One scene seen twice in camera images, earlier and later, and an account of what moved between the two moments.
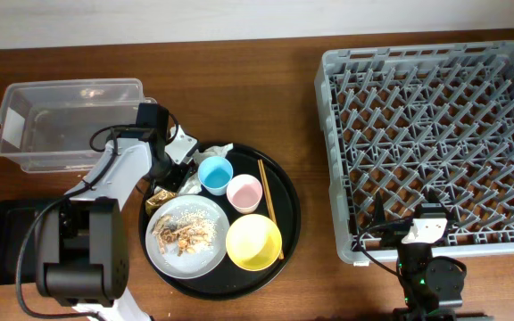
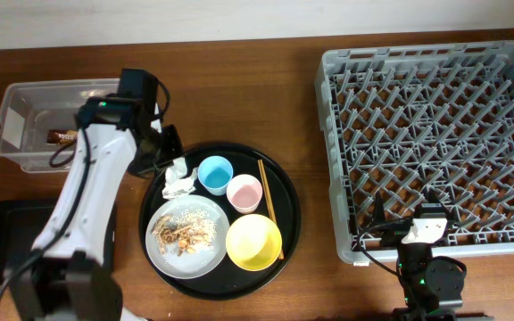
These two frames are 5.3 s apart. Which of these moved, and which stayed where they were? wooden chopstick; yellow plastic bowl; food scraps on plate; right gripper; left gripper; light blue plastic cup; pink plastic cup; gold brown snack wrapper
Moved: gold brown snack wrapper; left gripper
Stayed: pink plastic cup; food scraps on plate; light blue plastic cup; right gripper; wooden chopstick; yellow plastic bowl
